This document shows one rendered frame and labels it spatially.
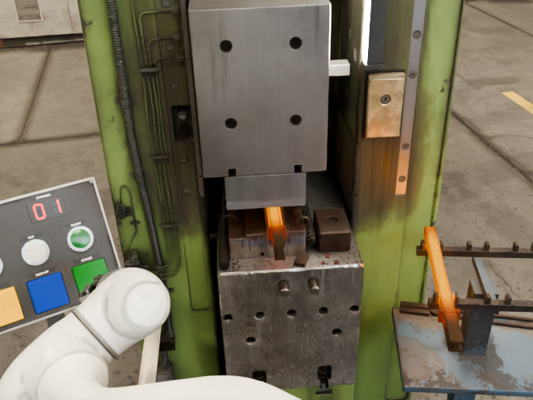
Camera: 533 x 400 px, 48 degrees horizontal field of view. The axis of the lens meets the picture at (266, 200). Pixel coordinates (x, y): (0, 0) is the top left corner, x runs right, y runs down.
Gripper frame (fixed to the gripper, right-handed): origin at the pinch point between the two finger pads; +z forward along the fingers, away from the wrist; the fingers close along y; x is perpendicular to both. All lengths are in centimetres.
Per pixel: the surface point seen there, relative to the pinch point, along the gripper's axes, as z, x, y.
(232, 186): 6.7, 11.4, 36.9
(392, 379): 45, -71, 89
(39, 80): 445, 133, 51
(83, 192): 13.2, 19.5, 3.5
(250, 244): 14.3, -4.7, 40.1
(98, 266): 12.5, 2.2, 1.8
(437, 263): -9, -21, 78
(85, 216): 13.2, 14.1, 2.3
